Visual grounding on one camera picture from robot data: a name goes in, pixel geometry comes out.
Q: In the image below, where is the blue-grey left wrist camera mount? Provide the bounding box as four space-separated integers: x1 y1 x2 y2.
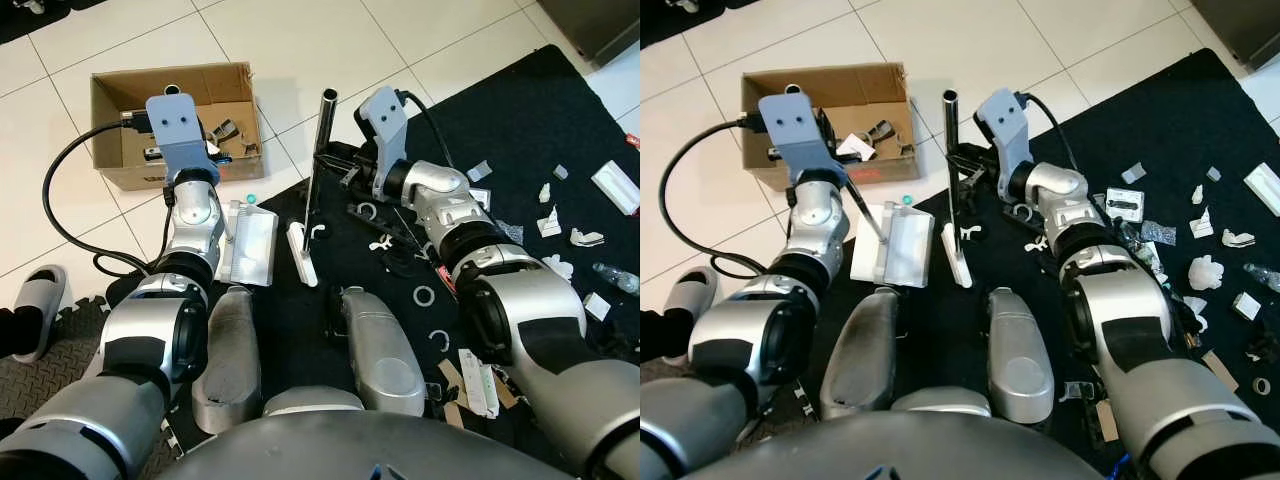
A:
145 92 219 186
757 90 846 186

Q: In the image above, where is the silver right robot leg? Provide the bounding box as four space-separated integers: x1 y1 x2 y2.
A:
985 288 1056 426
340 285 426 419

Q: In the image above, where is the large black floor mat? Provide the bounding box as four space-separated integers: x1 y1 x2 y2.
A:
640 0 761 51
0 0 106 46

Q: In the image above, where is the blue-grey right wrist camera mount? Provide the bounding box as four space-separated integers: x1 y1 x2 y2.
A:
975 88 1036 191
355 87 411 196

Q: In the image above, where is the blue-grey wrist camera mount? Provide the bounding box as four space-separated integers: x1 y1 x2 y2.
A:
145 92 219 186
757 90 846 186
355 87 411 196
975 88 1036 191

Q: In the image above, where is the grey robot torso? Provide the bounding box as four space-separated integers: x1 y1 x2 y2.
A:
700 388 1111 480
150 385 601 480

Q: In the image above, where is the silver left robot leg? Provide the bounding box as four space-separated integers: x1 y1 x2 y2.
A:
190 285 263 436
820 288 901 421

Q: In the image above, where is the metal-handled broom with white head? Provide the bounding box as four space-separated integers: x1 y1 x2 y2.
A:
943 90 976 288
287 88 339 288

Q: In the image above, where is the grey slipper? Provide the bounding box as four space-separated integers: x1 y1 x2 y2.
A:
10 265 69 363
655 268 713 326

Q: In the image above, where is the black metal bracket scrap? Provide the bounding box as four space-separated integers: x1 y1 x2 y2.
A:
865 118 916 159
222 118 263 163

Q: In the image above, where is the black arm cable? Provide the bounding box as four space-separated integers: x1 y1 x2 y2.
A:
657 118 766 279
1020 92 1081 171
400 92 456 171
42 118 151 276

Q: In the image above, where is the silver robot leg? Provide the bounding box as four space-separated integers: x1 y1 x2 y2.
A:
190 285 263 436
985 288 1056 426
820 288 901 421
340 285 426 419

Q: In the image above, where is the brown cardboard box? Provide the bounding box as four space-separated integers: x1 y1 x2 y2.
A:
90 62 266 191
740 62 919 191

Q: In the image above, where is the black-clad person leg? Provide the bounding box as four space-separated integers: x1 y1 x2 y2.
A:
640 308 666 356
0 310 31 361

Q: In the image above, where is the long white box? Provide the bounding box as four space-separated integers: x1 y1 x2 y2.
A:
590 160 641 216
1243 163 1280 216

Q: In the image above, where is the white dustpan with metal handle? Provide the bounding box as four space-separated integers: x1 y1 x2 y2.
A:
838 160 936 289
200 150 279 289

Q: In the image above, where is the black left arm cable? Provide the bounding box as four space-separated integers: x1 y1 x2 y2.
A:
657 118 766 279
42 118 151 276

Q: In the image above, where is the dark grey cabinet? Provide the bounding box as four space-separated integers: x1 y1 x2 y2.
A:
535 0 641 69
1190 0 1280 69

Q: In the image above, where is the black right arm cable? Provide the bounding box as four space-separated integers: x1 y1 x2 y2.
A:
400 92 456 171
1020 92 1081 171

